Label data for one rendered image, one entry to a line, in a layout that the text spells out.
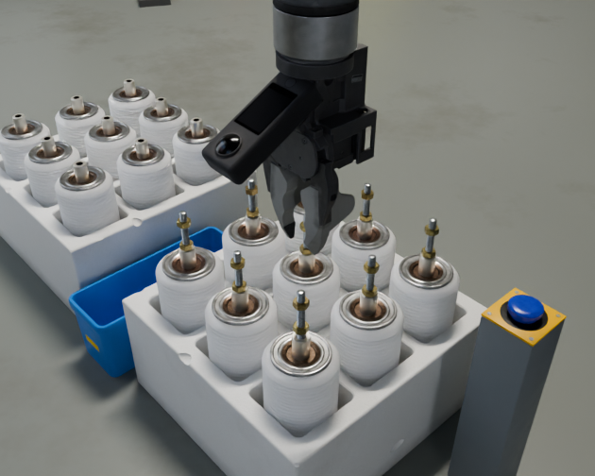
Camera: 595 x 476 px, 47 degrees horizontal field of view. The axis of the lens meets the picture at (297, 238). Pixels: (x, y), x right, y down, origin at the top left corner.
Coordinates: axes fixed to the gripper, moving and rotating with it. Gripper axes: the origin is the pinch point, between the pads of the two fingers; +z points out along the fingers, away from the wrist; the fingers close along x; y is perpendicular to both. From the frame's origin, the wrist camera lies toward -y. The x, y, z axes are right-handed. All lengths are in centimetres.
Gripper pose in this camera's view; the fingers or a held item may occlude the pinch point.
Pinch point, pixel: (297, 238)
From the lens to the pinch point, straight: 73.3
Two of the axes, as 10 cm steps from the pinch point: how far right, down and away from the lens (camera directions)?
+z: 0.0, 8.0, 5.9
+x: -6.6, -4.5, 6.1
